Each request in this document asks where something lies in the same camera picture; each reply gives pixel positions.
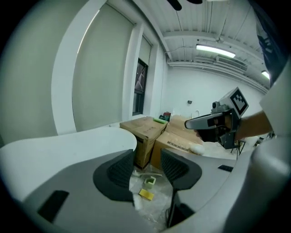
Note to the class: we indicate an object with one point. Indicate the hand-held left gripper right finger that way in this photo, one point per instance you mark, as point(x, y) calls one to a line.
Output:
point(204, 177)

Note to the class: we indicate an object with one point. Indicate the yellow sponge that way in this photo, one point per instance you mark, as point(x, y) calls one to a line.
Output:
point(146, 194)

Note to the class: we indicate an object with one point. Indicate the grey roller blind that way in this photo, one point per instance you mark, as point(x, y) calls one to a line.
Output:
point(29, 79)
point(145, 50)
point(102, 68)

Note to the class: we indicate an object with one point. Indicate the plain cardboard box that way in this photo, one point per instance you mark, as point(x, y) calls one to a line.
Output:
point(141, 129)

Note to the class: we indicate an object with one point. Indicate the black metal stool frame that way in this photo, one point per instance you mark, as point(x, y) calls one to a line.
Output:
point(238, 148)

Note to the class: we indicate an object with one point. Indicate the pale green square cup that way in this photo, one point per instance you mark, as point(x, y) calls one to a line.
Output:
point(150, 183)

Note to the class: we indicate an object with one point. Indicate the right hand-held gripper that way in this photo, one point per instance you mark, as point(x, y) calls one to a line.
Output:
point(236, 104)

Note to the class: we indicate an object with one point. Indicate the person's dark blue shirt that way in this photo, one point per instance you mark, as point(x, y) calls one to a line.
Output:
point(266, 34)

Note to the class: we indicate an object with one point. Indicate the dark window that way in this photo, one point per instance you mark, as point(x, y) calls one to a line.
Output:
point(139, 91)

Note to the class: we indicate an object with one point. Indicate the ceiling tube light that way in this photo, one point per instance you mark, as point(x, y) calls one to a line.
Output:
point(265, 75)
point(216, 50)

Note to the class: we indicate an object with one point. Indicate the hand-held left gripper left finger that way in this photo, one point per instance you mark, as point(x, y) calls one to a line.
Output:
point(79, 200)

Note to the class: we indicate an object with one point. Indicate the white ceiling air vent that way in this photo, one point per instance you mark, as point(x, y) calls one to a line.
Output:
point(232, 63)

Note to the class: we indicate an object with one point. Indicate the plastic-wrapped cardboard box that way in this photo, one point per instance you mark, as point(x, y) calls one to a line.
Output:
point(172, 141)

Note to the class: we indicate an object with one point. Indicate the person's right forearm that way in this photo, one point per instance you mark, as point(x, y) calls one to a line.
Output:
point(254, 125)

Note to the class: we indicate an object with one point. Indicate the small white fluffy duster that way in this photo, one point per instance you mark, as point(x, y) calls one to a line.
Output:
point(196, 149)

